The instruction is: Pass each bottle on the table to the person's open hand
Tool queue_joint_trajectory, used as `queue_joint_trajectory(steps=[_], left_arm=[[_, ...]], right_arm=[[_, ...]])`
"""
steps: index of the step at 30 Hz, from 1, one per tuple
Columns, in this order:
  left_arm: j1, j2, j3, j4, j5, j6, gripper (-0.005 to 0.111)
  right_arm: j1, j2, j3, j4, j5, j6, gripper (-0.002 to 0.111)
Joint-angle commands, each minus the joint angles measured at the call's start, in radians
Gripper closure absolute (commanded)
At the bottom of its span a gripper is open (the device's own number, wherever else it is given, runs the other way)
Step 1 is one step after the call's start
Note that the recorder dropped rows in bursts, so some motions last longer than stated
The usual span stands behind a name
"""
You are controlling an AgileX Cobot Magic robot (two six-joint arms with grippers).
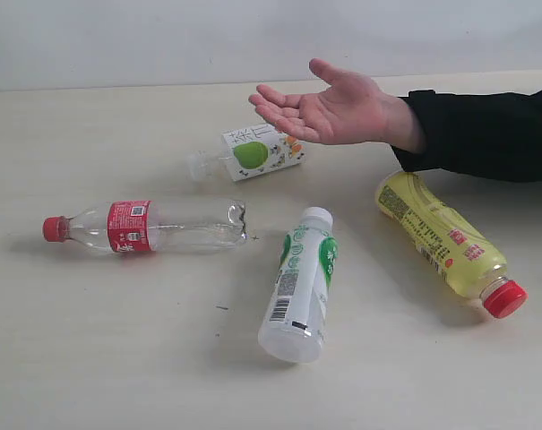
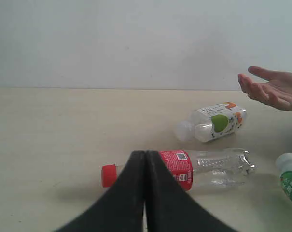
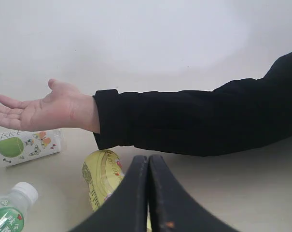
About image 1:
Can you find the clear cola bottle red label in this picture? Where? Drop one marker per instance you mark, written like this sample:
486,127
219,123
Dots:
185,224

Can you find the person's open bare hand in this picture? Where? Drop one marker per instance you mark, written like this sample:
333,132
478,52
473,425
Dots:
353,109

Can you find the yellow drink bottle red cap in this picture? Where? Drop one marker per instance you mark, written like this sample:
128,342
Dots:
468,262

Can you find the white bottle green label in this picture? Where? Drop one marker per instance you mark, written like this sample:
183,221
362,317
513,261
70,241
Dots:
293,327

